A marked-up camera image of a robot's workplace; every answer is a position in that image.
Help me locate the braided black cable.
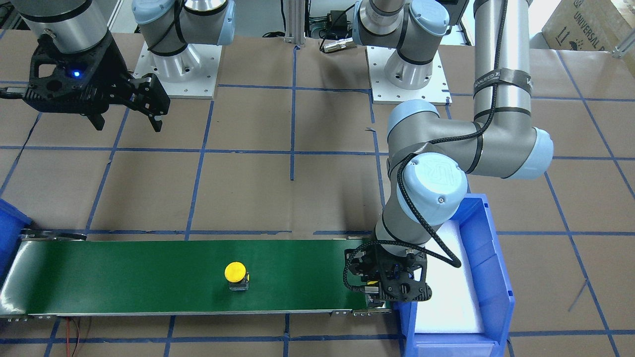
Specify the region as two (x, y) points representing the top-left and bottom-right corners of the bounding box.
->
(342, 0), (509, 293)

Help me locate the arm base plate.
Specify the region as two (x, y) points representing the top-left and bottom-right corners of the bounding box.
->
(133, 43), (224, 99)
(367, 47), (453, 106)

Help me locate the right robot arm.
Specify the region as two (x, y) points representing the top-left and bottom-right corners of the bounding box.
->
(1, 0), (235, 132)

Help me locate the green conveyor belt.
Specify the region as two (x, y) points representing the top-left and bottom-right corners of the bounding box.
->
(1, 235), (389, 318)

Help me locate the blue bin beside left arm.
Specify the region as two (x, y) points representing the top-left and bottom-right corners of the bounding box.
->
(397, 194), (515, 357)

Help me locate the black power adapter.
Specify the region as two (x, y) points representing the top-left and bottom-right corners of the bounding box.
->
(326, 10), (348, 31)

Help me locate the red wire under conveyor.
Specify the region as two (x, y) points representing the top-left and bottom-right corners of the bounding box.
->
(64, 317), (81, 357)

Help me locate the aluminium frame post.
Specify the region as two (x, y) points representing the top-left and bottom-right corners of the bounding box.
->
(282, 0), (308, 48)

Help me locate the blue bin beside right arm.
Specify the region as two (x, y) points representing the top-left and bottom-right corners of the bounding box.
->
(0, 199), (32, 286)

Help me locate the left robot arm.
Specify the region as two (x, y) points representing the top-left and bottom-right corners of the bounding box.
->
(342, 0), (554, 302)

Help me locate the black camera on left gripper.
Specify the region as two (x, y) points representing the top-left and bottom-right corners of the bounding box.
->
(342, 248), (380, 294)

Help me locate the silver metal connector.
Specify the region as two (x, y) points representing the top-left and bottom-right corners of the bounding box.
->
(320, 38), (358, 54)

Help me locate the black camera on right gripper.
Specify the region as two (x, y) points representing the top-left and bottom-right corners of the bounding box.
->
(128, 73), (170, 116)

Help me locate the yellow push button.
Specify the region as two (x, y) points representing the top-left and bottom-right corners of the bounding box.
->
(224, 261), (250, 291)

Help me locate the cardboard box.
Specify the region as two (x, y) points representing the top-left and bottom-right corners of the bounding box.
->
(542, 0), (635, 52)

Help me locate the white foam pad bin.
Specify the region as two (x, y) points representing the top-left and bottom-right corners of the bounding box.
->
(414, 221), (485, 334)

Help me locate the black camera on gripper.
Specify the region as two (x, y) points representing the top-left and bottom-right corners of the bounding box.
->
(342, 248), (380, 294)
(128, 73), (170, 116)

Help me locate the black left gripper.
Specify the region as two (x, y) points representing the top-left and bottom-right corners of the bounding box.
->
(370, 245), (432, 302)

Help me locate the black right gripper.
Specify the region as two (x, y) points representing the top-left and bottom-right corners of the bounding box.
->
(23, 35), (163, 132)

